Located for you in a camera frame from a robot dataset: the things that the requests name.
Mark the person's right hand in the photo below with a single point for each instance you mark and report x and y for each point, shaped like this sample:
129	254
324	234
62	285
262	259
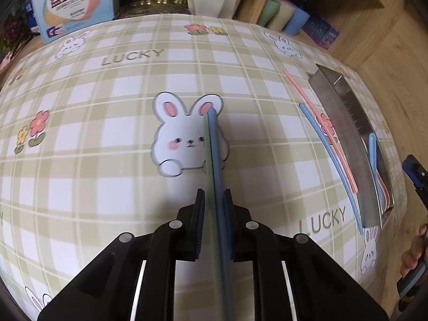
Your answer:
414	254

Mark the gold rimmed glass bowl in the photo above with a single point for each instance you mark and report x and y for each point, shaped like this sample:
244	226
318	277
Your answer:
157	6

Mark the green cup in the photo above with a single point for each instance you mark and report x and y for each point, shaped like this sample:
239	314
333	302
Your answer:
267	11

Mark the slate blue chopstick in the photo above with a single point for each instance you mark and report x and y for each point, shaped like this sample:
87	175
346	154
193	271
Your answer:
216	160

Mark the light blue chopstick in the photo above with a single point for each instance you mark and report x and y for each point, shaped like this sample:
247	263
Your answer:
331	160

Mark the pink artificial flowers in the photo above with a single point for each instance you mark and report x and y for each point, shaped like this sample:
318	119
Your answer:
11	36

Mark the blue and white box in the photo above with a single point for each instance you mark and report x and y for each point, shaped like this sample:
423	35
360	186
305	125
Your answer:
73	3

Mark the light purple box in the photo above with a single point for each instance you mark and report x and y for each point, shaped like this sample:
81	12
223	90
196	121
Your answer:
322	31

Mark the light blue spoon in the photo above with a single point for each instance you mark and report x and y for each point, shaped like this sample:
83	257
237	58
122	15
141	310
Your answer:
373	150

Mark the plaid bunny tablecloth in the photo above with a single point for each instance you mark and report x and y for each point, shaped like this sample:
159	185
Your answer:
117	190

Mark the stainless steel utensil tray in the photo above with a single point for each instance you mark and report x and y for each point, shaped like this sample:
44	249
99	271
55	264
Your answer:
347	133

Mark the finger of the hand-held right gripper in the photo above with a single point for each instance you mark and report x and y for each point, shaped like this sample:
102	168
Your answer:
416	172

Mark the blue cup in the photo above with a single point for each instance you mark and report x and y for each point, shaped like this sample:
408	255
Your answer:
297	22

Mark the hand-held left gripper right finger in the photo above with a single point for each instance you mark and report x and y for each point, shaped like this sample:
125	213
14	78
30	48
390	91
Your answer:
230	237

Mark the pink chopstick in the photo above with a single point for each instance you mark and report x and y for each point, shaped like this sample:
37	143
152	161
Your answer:
301	90
341	160

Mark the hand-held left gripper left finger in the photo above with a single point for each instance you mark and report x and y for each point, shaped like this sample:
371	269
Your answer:
200	227

